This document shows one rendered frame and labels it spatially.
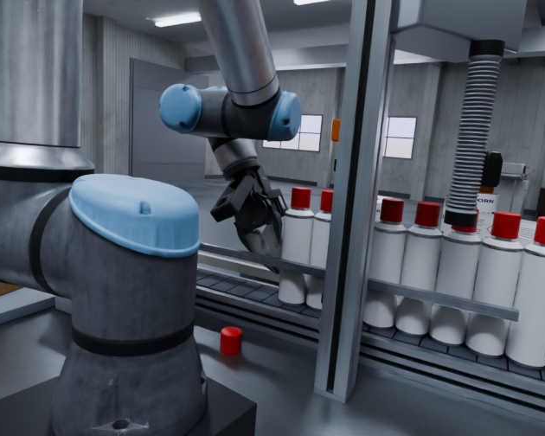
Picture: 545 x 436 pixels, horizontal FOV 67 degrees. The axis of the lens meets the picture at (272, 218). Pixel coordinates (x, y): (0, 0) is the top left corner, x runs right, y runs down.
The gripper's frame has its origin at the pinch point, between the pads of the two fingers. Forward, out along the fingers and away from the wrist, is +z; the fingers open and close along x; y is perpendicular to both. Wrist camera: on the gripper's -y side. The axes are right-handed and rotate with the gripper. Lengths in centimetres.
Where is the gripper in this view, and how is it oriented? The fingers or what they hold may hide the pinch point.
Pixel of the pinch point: (274, 267)
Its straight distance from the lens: 74.9
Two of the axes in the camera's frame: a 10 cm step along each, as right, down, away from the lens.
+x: -8.0, 3.6, 4.8
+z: 3.8, 9.2, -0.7
